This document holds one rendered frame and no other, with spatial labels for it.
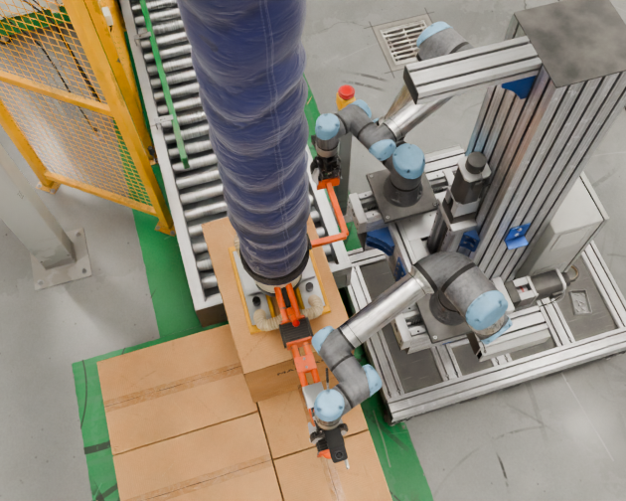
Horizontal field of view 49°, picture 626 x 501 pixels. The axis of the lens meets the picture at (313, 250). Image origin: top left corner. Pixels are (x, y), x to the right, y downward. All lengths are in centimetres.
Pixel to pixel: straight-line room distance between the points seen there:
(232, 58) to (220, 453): 185
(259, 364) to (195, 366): 63
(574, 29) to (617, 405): 223
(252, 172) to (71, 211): 251
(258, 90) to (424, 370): 212
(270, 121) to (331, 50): 302
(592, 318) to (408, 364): 92
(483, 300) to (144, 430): 158
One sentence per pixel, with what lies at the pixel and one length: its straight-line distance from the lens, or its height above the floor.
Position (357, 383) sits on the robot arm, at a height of 154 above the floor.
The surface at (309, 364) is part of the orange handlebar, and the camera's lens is 217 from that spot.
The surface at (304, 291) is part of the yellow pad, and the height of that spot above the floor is 110.
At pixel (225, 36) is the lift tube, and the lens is 126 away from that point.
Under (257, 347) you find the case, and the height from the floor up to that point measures 107.
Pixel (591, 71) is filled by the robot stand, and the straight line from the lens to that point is 179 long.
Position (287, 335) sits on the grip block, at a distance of 219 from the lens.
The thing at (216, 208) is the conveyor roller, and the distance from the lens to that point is 319.
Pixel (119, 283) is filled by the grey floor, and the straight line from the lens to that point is 373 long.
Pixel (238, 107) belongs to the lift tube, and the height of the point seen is 220.
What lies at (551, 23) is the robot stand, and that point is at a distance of 186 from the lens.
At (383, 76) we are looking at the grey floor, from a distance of 433.
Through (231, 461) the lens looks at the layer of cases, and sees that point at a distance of 280.
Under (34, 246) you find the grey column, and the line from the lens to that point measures 364.
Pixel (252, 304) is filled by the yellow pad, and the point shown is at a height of 110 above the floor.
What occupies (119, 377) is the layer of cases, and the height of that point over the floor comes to 54.
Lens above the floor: 329
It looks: 64 degrees down
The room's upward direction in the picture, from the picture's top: 1 degrees counter-clockwise
